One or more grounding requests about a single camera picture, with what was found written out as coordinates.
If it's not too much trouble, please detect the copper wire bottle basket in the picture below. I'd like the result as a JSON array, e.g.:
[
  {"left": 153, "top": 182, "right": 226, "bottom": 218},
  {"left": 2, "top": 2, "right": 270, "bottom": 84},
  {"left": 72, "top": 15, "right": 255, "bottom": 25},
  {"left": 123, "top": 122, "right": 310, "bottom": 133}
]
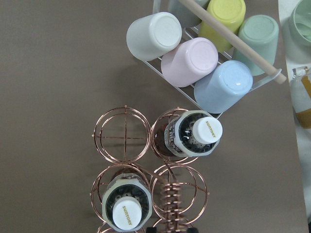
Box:
[{"left": 90, "top": 106, "right": 209, "bottom": 233}]

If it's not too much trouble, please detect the tea bottle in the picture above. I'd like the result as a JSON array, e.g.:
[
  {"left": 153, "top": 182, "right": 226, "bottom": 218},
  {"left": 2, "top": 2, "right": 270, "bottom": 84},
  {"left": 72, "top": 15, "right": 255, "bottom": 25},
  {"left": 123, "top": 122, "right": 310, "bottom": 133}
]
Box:
[
  {"left": 102, "top": 173, "right": 152, "bottom": 233},
  {"left": 155, "top": 110, "right": 223, "bottom": 158}
]

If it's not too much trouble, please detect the pink cup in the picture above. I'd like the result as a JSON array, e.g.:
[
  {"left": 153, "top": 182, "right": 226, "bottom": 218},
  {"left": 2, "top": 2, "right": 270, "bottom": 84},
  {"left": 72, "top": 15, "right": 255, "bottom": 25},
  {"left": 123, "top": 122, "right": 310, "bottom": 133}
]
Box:
[{"left": 161, "top": 37, "right": 218, "bottom": 87}]

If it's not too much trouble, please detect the blue cup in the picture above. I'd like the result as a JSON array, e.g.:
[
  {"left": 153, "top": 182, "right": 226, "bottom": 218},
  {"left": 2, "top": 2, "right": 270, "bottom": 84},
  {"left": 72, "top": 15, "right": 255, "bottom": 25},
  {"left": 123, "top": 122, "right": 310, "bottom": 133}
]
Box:
[{"left": 194, "top": 60, "right": 253, "bottom": 114}]

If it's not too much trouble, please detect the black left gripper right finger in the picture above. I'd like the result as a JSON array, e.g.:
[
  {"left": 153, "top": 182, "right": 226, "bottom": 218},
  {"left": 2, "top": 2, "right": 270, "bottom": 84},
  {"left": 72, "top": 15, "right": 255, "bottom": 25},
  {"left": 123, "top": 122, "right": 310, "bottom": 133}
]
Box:
[{"left": 186, "top": 227, "right": 197, "bottom": 233}]

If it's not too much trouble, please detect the white cup rack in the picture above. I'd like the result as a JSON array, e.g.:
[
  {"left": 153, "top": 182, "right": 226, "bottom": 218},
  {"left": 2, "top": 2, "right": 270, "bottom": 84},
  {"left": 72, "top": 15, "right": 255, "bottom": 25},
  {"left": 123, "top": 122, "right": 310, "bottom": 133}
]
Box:
[{"left": 143, "top": 0, "right": 288, "bottom": 117}]

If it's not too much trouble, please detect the grey cup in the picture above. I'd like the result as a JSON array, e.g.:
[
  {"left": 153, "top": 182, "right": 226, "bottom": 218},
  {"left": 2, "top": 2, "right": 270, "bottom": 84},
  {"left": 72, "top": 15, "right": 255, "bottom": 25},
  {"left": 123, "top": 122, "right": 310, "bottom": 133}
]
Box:
[{"left": 168, "top": 0, "right": 202, "bottom": 28}]

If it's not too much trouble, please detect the white cup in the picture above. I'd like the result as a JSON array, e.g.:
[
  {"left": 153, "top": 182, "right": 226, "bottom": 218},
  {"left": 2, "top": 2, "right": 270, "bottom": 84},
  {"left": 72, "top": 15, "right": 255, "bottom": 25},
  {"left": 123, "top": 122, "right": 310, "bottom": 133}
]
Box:
[{"left": 126, "top": 12, "right": 182, "bottom": 61}]

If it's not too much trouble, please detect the tea bottle front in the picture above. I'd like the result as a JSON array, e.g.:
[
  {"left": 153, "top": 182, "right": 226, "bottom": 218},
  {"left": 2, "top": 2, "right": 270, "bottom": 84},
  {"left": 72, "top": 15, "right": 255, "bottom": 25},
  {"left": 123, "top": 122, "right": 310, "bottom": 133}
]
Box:
[{"left": 155, "top": 110, "right": 223, "bottom": 158}]

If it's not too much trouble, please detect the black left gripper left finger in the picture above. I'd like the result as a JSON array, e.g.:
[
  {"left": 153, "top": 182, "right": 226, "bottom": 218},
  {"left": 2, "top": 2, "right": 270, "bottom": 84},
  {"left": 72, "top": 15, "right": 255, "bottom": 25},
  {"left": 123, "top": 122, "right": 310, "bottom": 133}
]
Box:
[{"left": 146, "top": 227, "right": 157, "bottom": 233}]

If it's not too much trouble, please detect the yellow cup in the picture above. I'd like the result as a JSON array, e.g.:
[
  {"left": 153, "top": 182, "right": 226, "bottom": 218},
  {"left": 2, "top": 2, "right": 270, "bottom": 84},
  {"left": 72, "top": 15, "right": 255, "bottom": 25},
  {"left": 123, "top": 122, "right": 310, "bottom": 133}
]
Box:
[{"left": 198, "top": 0, "right": 246, "bottom": 52}]

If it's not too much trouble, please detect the green cup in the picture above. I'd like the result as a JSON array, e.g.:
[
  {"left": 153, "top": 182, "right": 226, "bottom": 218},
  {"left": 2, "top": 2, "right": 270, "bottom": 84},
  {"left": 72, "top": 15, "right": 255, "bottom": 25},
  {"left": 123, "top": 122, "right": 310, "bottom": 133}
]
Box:
[{"left": 238, "top": 15, "right": 279, "bottom": 65}]

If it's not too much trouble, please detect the tea bottle middle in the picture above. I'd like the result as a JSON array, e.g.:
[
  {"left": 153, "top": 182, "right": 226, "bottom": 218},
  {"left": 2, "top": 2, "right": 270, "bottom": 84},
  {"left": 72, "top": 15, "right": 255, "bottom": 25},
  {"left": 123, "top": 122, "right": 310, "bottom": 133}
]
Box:
[{"left": 102, "top": 173, "right": 152, "bottom": 233}]

